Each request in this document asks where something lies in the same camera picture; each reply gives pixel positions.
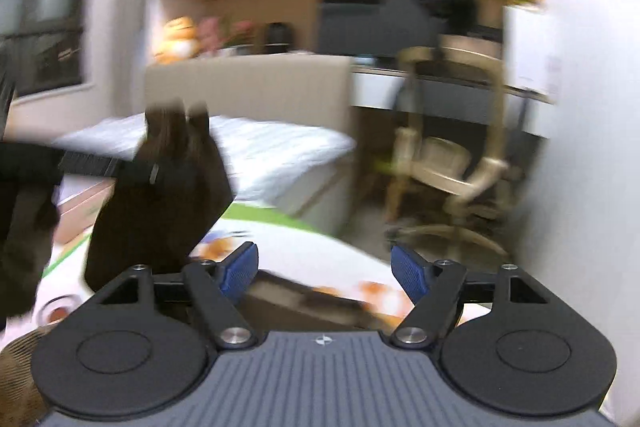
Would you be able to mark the dark monitor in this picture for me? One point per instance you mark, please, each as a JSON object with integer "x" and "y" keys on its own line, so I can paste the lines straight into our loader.
{"x": 365, "y": 24}

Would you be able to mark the orange plush toy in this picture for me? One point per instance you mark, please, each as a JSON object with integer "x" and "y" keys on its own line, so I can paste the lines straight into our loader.
{"x": 176, "y": 41}

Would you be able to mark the brown cloth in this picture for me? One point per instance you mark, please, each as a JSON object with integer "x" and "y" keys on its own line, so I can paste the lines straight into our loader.
{"x": 320, "y": 304}

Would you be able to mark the dark brown garment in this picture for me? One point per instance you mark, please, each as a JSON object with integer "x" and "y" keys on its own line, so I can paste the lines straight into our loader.
{"x": 160, "y": 212}

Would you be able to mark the dark window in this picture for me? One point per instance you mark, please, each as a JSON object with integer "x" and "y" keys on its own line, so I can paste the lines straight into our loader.
{"x": 45, "y": 17}

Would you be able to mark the white desk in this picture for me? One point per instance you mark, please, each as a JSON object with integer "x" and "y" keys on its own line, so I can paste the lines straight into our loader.
{"x": 375, "y": 89}

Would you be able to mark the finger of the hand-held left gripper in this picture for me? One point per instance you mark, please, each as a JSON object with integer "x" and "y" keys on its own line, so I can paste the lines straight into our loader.
{"x": 111, "y": 167}

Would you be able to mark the pink flowers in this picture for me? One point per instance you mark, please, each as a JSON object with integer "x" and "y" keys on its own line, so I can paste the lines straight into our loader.
{"x": 220, "y": 33}

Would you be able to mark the pink box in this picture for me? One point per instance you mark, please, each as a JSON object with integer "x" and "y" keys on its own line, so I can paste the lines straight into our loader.
{"x": 85, "y": 207}

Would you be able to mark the white mattress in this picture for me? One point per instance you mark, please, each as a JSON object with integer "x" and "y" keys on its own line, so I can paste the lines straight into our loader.
{"x": 280, "y": 152}

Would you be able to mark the beige office chair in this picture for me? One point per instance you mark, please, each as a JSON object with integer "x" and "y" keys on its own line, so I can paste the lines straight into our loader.
{"x": 440, "y": 167}

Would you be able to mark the beige headboard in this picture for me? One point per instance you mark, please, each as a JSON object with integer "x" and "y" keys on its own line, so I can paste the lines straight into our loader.
{"x": 260, "y": 82}

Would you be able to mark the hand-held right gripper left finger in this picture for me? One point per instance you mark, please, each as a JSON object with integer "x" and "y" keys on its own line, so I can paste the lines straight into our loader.
{"x": 241, "y": 273}

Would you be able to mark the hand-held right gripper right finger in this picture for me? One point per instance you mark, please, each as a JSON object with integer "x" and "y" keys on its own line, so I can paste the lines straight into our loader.
{"x": 409, "y": 273}

